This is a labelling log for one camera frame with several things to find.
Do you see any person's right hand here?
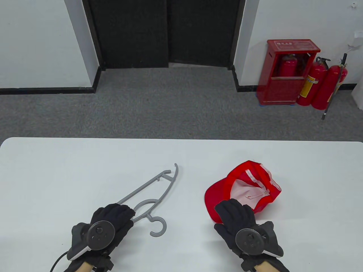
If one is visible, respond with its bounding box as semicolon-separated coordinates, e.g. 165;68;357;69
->
214;199;290;272

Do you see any person's left hand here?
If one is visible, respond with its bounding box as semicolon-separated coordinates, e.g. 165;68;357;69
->
64;203;136;272

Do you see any red baseball cap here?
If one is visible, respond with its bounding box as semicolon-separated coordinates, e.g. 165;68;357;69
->
204;160;282;224

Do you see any gray plastic hanger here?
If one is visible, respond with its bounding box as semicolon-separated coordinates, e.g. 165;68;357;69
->
116;163;178;237

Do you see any dark gray left controller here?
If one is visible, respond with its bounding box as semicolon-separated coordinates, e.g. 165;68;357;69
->
67;220;115;260

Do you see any dark gray controller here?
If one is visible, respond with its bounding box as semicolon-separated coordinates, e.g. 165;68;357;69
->
235;221;284;258
67;220;115;260

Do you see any dark gray right controller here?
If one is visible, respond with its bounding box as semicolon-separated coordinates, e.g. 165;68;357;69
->
235;221;284;258

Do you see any red fire extinguisher cabinet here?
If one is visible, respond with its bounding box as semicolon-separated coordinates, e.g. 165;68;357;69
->
257;39;321;106

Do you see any red extinguisher with yellow label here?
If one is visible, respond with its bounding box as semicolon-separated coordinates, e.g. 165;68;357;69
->
296;57;331;106

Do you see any red fire extinguisher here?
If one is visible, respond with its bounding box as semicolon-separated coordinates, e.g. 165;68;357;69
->
322;53;348;120
311;65;348;110

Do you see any red extinguisher inside cabinet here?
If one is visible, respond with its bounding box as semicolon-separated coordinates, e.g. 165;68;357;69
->
279;54;298;77

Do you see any red fire extinguisher right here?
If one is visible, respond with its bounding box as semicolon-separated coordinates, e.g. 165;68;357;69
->
322;53;348;120

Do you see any black door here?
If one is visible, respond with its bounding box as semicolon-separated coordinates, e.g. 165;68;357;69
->
88;0;169;69
167;0;240;68

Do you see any black controller cable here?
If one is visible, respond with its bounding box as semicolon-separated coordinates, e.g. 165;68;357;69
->
50;251;70;272

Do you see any white object at wall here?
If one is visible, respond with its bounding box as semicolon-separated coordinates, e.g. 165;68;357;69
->
352;82;363;110

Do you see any white paper on wall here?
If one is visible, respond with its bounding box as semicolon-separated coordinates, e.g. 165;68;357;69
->
347;30;363;51

